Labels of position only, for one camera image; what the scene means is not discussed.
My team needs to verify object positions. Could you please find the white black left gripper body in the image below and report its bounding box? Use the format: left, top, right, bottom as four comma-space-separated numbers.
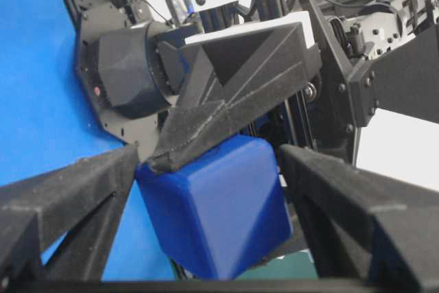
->
185, 0, 438, 164

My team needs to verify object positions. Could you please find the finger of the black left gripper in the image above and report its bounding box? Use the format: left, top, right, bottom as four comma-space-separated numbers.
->
148, 23, 307, 172

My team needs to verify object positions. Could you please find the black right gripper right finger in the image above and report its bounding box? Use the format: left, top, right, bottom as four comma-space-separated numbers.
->
280, 145, 438, 288

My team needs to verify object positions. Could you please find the blue table cloth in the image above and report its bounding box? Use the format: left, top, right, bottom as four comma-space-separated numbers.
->
0, 0, 179, 282

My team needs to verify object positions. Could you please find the blue block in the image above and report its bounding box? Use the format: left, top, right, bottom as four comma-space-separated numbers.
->
136, 135, 293, 280

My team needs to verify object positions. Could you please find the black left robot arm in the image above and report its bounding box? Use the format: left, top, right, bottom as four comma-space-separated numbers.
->
149, 0, 438, 172

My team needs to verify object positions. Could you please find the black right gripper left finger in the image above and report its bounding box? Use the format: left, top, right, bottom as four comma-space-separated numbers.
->
1, 145, 138, 283

